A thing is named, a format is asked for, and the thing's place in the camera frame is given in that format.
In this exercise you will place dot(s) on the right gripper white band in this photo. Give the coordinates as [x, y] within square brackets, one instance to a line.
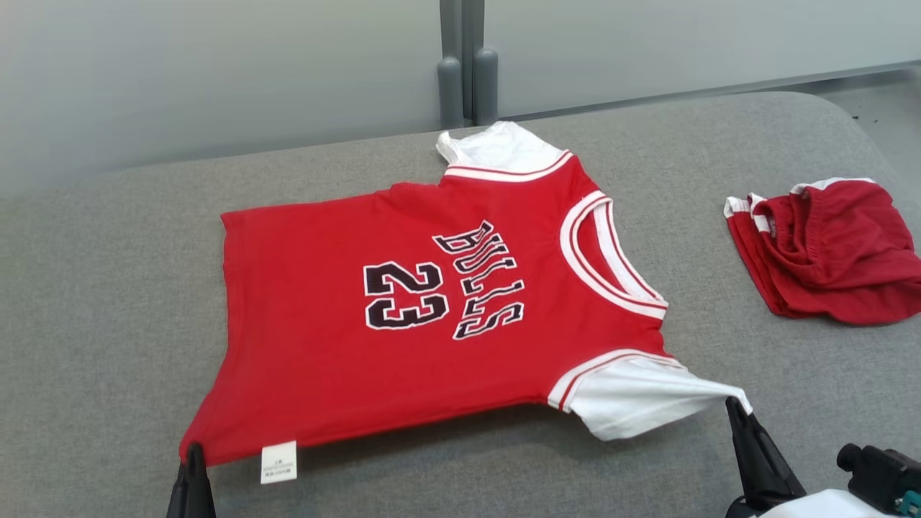
[813, 507]

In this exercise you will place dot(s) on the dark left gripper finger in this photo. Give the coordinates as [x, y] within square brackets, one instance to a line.
[203, 496]
[183, 496]

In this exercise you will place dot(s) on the red Bulls jersey white sleeves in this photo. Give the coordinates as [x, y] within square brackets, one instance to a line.
[324, 345]

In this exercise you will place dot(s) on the red Bulls shorts white trim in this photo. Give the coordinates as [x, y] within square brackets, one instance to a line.
[842, 266]

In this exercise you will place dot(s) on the grey fabric sofa seat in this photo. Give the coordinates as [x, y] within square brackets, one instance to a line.
[108, 288]

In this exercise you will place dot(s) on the white partition panel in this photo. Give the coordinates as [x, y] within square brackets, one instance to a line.
[216, 72]
[683, 43]

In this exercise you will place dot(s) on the teal right camera connector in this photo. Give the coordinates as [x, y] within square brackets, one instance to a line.
[912, 503]

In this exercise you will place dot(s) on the grey partition post with foot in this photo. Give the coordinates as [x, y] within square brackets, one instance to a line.
[486, 86]
[450, 93]

